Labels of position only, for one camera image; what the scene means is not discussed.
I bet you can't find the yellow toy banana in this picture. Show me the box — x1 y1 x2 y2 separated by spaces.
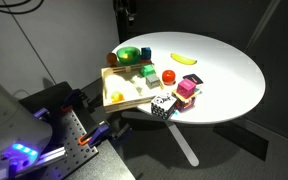
169 52 198 66

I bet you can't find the grey cube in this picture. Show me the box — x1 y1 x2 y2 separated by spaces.
145 73 161 89

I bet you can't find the light wooden tray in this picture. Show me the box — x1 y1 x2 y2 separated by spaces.
100 63 167 113

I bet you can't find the green cube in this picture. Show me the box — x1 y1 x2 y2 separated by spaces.
140 64 156 78

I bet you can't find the white owl print cube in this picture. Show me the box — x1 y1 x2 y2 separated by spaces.
150 94 178 120

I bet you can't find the yellow toy lemon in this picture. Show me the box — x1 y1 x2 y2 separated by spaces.
110 90 125 104

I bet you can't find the red toy tomato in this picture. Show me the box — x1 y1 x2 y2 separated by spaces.
161 69 177 86

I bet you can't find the translucent green bowl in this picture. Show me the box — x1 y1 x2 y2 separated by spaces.
116 46 142 67

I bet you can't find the blue cube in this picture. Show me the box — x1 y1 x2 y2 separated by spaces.
140 46 152 61

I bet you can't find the small yellow ball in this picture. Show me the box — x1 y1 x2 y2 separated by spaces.
120 51 134 63

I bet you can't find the orange yellow box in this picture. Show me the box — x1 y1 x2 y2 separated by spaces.
171 88 197 113

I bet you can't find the orange toy ball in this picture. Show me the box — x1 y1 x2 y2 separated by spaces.
105 52 118 67

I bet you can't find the black cube with pink label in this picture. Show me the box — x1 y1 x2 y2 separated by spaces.
182 73 204 86

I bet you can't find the purple black clamp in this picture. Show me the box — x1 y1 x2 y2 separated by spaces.
78 121 133 148
61 88 104 114

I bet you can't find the black robot stand plate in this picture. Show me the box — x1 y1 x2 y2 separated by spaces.
18 81 137 180

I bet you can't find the black perforated breadboard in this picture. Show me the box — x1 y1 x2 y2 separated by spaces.
33 108 100 180

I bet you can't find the white table pedestal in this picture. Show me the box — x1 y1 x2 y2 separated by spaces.
122 111 200 168

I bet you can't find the silver aluminium rail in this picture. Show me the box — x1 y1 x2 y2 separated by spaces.
15 146 68 174

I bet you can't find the black cable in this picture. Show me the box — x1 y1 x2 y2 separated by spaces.
0 0 32 9
0 0 46 15

